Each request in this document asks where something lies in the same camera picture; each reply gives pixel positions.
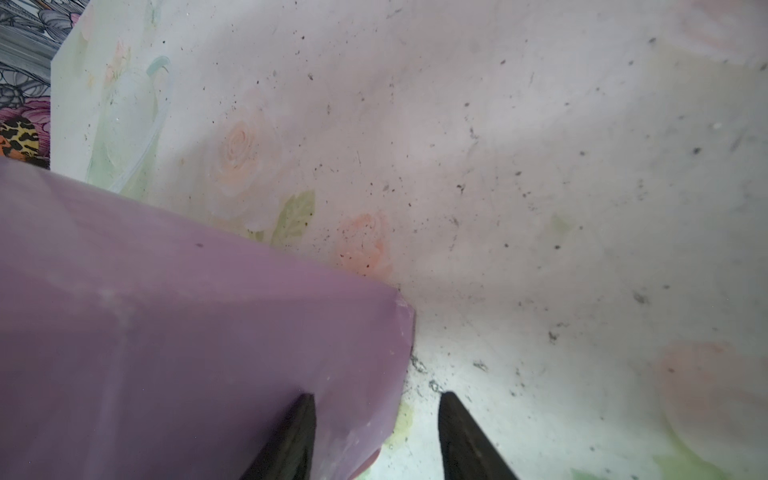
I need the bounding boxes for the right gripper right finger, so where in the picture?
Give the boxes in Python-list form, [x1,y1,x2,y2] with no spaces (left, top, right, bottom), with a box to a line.
[438,392,518,480]

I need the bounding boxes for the pink wrapping paper sheet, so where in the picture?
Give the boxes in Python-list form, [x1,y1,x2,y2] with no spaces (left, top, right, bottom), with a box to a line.
[1,160,414,479]

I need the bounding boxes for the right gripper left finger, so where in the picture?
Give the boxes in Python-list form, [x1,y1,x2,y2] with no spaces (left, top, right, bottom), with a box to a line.
[240,393,317,480]

